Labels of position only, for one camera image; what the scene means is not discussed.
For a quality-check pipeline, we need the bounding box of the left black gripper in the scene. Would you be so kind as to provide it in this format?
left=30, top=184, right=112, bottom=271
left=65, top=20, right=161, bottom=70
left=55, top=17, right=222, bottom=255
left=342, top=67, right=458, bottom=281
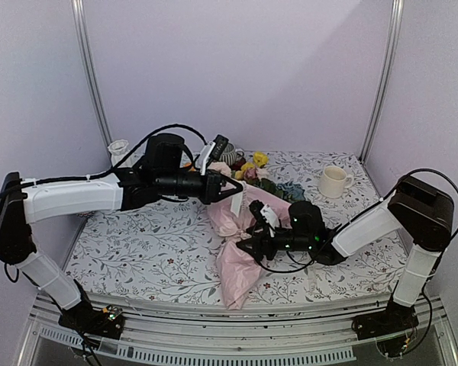
left=157, top=169, right=245, bottom=205

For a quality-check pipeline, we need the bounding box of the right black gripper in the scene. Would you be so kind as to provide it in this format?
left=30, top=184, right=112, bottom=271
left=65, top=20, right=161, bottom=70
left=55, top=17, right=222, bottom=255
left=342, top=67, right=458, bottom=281
left=237, top=223, right=314, bottom=261

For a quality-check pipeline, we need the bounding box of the mixed flower bouquet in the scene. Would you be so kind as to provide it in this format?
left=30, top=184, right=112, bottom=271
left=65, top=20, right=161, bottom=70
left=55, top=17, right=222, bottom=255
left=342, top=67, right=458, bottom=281
left=183, top=151, right=287, bottom=197

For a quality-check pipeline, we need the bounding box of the pink wrapping paper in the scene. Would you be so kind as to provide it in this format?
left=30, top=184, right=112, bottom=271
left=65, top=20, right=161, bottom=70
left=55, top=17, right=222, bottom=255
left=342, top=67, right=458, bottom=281
left=207, top=183, right=290, bottom=310

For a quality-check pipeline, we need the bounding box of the white printed ribbon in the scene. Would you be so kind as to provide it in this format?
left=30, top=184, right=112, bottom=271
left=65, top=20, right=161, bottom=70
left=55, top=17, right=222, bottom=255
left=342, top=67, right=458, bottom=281
left=304, top=267, right=320, bottom=301

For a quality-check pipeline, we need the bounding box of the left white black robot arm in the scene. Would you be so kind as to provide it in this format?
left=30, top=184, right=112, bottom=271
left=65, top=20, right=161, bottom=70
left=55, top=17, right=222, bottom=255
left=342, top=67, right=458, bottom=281
left=0, top=133, right=243, bottom=331

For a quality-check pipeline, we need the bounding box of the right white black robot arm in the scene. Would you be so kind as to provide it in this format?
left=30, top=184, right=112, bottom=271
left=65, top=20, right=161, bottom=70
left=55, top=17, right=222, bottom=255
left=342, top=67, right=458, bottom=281
left=237, top=176, right=454, bottom=332

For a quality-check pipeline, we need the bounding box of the white ribbed vase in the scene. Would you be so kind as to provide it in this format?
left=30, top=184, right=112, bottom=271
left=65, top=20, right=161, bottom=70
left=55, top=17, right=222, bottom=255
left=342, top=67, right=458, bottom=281
left=108, top=140, right=134, bottom=168

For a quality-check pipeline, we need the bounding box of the dark red coaster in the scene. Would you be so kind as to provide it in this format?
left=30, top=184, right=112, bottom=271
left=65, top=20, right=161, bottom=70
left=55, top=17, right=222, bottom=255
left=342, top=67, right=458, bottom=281
left=230, top=158, right=247, bottom=171

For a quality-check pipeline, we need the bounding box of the striped grey mug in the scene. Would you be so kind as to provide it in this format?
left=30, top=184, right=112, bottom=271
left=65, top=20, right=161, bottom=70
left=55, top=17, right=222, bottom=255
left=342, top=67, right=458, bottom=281
left=219, top=143, right=244, bottom=165

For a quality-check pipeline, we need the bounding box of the blue fabric flower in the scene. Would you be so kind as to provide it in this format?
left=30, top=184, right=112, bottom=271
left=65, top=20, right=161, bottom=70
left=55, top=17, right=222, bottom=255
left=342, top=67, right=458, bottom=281
left=276, top=181, right=306, bottom=203

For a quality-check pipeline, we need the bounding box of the floral patterned table mat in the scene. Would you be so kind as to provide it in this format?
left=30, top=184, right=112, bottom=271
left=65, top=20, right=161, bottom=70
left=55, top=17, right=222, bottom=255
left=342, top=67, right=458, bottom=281
left=65, top=152, right=407, bottom=306

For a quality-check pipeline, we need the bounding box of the cream white mug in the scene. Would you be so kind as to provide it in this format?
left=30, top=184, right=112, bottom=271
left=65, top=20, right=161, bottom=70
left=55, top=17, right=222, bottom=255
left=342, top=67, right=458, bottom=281
left=318, top=165, right=354, bottom=199

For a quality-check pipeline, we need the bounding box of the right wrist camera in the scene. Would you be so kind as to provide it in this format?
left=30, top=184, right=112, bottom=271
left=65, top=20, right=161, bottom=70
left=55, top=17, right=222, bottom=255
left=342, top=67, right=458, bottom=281
left=249, top=200, right=279, bottom=232

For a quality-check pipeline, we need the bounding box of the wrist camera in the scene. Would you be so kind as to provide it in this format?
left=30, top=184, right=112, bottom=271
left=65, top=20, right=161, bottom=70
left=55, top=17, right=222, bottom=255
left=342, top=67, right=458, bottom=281
left=249, top=200, right=279, bottom=232
left=198, top=134, right=229, bottom=175

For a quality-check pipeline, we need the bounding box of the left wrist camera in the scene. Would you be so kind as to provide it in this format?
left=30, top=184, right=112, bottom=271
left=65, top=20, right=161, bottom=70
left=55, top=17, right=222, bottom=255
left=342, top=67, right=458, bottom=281
left=198, top=134, right=229, bottom=175

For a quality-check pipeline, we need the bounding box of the aluminium front rail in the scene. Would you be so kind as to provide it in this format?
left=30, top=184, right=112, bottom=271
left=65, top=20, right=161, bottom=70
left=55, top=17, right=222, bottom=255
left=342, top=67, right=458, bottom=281
left=18, top=293, right=458, bottom=366

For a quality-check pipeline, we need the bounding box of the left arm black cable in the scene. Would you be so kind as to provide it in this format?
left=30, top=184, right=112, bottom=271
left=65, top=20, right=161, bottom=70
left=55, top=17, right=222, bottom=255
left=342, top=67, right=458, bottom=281
left=0, top=122, right=208, bottom=283

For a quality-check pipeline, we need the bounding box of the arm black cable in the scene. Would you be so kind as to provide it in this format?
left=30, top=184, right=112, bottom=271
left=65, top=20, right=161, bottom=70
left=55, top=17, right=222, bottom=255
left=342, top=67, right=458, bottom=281
left=257, top=168, right=458, bottom=274
left=0, top=122, right=208, bottom=283

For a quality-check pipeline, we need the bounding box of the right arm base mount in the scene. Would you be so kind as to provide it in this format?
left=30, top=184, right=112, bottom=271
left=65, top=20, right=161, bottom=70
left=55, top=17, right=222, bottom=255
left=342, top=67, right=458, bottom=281
left=351, top=303, right=419, bottom=340

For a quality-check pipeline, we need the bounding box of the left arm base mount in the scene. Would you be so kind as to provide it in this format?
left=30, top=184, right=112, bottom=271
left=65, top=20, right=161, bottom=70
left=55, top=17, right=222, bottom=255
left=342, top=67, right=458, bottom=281
left=58, top=303, right=125, bottom=340

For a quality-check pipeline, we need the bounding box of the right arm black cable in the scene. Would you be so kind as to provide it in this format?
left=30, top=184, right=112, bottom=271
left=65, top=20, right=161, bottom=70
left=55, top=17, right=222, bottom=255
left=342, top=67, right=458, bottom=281
left=257, top=168, right=458, bottom=274

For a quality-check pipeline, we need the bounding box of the left aluminium frame post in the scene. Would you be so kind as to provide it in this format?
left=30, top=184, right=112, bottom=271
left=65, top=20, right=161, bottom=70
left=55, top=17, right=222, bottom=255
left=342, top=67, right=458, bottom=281
left=71, top=0, right=113, bottom=146

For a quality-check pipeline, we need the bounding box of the aluminium frame post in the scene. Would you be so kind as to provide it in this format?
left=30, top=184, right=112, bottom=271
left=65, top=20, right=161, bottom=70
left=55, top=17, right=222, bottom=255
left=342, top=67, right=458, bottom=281
left=71, top=0, right=113, bottom=146
left=359, top=0, right=405, bottom=165

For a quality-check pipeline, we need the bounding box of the right aluminium frame post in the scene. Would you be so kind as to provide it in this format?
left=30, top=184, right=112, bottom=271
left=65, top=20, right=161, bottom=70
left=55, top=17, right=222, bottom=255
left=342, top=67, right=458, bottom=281
left=359, top=0, right=405, bottom=165

